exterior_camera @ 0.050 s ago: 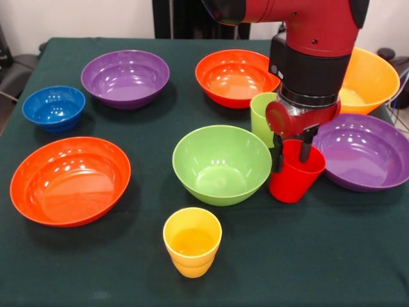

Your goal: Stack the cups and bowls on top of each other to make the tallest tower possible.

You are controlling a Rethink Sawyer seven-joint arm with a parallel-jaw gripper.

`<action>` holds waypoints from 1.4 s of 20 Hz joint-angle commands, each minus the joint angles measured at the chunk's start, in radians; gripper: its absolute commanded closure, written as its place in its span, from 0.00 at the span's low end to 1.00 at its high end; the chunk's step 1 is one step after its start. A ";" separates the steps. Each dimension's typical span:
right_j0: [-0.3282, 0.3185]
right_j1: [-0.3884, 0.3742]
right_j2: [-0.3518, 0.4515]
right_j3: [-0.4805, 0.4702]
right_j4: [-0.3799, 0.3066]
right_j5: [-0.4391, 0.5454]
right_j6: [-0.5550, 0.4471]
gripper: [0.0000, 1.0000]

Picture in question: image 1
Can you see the orange-red plastic bowl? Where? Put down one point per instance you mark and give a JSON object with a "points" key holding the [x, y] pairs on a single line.
{"points": [[70, 185], [233, 80]]}

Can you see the red plastic cup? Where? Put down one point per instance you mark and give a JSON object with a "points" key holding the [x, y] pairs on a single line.
{"points": [[290, 182]]}

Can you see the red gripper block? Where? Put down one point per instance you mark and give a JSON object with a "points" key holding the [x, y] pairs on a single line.
{"points": [[281, 120]]}

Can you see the green plastic bowl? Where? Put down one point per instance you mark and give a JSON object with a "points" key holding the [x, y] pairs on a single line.
{"points": [[220, 166]]}

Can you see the yellow plastic cup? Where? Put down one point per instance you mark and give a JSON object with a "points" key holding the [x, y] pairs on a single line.
{"points": [[191, 249]]}

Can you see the large orange plastic bowl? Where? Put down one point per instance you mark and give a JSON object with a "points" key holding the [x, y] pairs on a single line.
{"points": [[370, 76]]}

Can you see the black chair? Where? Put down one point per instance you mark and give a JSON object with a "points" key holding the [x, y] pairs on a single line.
{"points": [[19, 70], [399, 64]]}

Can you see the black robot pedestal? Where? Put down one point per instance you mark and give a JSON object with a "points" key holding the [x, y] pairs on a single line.
{"points": [[179, 19]]}

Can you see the purple plastic bowl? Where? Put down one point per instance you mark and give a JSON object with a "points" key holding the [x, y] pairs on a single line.
{"points": [[124, 86], [361, 160]]}

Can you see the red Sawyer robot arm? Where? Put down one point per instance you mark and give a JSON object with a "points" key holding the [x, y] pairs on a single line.
{"points": [[313, 32]]}

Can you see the small blue plastic bowl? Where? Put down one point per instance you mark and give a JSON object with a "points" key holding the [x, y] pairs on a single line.
{"points": [[52, 108]]}

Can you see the green plastic cup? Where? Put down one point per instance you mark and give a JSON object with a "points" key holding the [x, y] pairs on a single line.
{"points": [[259, 121]]}

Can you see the dark green tablecloth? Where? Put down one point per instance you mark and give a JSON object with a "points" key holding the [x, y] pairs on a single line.
{"points": [[287, 256]]}

